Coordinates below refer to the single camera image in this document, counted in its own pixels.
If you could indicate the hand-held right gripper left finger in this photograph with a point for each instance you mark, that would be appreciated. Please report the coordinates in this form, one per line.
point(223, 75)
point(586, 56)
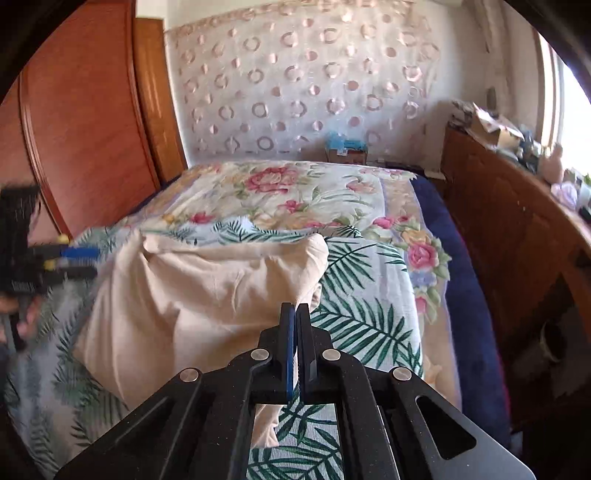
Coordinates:
point(290, 350)

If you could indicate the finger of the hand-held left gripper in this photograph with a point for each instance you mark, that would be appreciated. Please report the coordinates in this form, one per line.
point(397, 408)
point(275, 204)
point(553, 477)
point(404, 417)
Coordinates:
point(69, 272)
point(81, 253)

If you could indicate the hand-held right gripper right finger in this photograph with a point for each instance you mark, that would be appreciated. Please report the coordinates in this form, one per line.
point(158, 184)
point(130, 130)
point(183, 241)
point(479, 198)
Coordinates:
point(310, 360)

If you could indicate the beige printed T-shirt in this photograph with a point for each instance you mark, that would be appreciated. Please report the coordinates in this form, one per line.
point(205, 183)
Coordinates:
point(194, 300)

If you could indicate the person's left hand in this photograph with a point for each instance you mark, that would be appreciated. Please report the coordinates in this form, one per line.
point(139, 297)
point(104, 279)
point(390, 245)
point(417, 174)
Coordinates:
point(33, 316)

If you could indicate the yellow plush toy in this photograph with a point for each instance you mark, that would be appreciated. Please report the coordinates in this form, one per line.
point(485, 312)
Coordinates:
point(62, 239)

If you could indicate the leaf print bed sheet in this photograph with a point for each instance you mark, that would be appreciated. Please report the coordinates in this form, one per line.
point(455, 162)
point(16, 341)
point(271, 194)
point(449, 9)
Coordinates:
point(364, 318)

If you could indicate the wooden slatted wardrobe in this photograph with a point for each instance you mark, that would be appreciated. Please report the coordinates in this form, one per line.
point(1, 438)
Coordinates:
point(92, 115)

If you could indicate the floral quilt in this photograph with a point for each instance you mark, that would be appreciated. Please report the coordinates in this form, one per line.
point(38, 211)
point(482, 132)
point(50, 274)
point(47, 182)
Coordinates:
point(286, 189)

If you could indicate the dark blue blanket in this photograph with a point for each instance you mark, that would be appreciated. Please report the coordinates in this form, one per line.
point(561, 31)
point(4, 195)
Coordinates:
point(457, 277)

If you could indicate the cardboard box with blue bags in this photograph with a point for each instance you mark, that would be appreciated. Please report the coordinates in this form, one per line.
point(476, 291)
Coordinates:
point(346, 147)

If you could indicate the long wooden cabinet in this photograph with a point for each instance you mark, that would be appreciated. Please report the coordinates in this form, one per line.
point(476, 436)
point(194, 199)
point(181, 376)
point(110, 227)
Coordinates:
point(508, 221)

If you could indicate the sheer circle-pattern curtain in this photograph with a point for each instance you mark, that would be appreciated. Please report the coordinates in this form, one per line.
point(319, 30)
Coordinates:
point(300, 78)

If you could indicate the pale pink bottle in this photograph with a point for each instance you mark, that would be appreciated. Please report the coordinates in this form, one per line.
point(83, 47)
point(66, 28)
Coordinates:
point(556, 164)

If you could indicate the wooden framed window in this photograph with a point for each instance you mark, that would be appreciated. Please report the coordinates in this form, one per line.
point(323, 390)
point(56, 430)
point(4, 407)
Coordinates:
point(561, 115)

